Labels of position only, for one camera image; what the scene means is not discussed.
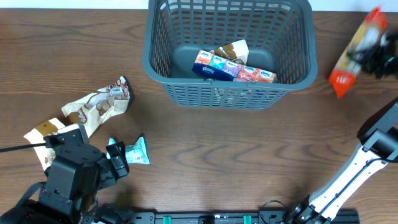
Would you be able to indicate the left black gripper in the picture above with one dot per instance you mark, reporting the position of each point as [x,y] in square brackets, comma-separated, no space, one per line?
[111,174]

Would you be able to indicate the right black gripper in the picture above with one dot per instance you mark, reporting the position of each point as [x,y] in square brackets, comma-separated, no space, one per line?
[374,57]

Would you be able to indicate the red spaghetti packet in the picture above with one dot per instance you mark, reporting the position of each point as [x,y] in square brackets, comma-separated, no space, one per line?
[368,35]

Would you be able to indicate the beige snack bag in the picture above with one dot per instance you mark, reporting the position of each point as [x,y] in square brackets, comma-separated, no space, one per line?
[36,136]
[236,52]
[96,108]

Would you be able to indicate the grey plastic basket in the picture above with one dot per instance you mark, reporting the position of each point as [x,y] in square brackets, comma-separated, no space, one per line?
[280,36]

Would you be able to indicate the blue Kleenex tissue pack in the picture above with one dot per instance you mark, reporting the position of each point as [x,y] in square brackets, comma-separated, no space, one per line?
[215,67]

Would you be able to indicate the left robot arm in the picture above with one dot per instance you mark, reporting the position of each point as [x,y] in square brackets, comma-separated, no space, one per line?
[52,203]

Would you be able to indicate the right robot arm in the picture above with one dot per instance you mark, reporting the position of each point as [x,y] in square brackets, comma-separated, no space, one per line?
[377,143]

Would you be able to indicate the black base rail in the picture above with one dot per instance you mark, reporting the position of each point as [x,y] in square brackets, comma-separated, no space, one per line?
[217,217]

